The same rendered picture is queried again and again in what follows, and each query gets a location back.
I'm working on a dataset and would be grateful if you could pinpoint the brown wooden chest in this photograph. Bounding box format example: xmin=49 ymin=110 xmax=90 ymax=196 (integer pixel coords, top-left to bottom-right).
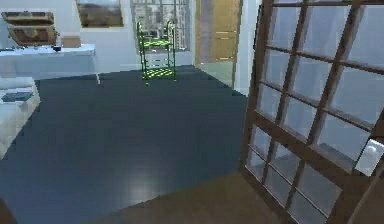
xmin=1 ymin=11 xmax=60 ymax=47

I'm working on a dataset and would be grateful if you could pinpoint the framed landscape picture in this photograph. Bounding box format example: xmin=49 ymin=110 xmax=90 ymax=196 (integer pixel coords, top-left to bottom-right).
xmin=75 ymin=0 xmax=125 ymax=29

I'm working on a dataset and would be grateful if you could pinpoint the white long table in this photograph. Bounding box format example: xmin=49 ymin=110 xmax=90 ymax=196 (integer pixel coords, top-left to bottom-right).
xmin=0 ymin=43 xmax=101 ymax=85

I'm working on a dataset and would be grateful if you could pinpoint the silver door handle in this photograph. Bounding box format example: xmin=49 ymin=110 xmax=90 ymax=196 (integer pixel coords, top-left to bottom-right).
xmin=353 ymin=138 xmax=384 ymax=178

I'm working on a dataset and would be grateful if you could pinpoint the window with city view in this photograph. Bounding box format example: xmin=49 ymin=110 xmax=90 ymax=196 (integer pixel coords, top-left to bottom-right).
xmin=129 ymin=0 xmax=192 ymax=54

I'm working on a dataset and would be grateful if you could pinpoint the tan cardboard box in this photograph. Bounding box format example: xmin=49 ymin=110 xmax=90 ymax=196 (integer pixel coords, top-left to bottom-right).
xmin=60 ymin=35 xmax=82 ymax=49

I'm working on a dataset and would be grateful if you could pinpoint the white pillow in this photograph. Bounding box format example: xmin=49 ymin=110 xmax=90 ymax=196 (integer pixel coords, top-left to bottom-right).
xmin=0 ymin=76 xmax=36 ymax=91

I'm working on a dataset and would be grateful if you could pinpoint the dark book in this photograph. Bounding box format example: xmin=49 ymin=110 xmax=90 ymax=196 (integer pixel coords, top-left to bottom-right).
xmin=0 ymin=91 xmax=34 ymax=103

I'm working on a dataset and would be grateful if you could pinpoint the light wooden cupboard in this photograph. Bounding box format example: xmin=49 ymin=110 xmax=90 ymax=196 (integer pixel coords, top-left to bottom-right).
xmin=195 ymin=0 xmax=242 ymax=68

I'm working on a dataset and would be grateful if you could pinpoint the green wire shelf rack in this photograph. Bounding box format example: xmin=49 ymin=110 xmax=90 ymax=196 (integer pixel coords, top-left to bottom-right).
xmin=135 ymin=20 xmax=178 ymax=86

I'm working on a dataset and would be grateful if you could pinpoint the brown glass pane door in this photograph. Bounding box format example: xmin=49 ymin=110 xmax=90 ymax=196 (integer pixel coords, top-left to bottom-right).
xmin=239 ymin=0 xmax=384 ymax=224

